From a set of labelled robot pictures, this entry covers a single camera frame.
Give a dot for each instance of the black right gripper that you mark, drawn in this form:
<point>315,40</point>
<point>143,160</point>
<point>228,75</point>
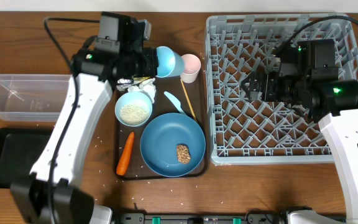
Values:
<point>255,77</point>

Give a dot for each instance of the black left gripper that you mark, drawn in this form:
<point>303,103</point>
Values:
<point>151,62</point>

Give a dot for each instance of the light blue plastic cup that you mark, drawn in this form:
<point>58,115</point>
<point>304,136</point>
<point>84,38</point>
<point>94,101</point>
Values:
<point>170,64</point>

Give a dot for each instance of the pink plastic cup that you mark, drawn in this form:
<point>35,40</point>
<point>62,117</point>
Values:
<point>192,66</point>

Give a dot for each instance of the dark blue plate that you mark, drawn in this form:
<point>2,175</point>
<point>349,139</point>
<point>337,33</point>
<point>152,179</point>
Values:
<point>159,140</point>

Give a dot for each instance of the orange carrot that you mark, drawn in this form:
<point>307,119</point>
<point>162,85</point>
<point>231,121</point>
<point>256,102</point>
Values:
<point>124,161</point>

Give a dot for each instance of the brown food scrap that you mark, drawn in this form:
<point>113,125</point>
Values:
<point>183,154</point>

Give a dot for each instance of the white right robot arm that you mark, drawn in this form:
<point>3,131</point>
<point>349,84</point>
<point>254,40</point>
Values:
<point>334,107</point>

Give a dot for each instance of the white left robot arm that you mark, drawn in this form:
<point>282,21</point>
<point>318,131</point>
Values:
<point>51,193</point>

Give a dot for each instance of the grey dishwasher rack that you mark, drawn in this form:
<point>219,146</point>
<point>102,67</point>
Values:
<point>255,67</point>

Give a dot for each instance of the yellow green wrapper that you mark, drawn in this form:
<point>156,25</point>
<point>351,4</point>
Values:
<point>138,80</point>

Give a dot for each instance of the crumpled aluminium foil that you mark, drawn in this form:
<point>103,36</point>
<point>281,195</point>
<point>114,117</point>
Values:
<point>123,84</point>

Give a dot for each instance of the crumpled white tissue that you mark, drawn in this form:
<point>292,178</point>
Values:
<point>146,87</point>

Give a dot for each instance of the light blue rice bowl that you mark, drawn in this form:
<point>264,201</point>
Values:
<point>133,109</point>

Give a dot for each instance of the dark brown serving tray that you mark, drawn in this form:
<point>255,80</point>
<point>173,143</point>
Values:
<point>137,169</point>

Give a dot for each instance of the light blue plastic knife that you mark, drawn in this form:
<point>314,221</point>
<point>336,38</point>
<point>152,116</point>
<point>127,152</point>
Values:
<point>175,101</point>

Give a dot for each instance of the wooden chopstick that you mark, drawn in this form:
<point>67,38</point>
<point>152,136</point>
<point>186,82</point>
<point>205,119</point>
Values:
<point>188,100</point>

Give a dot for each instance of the clear plastic bin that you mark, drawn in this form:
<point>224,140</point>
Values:
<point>32,97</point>

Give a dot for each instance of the black tray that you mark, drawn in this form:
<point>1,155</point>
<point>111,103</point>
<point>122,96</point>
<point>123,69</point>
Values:
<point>19,150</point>

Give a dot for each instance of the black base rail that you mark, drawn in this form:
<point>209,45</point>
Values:
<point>139,218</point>

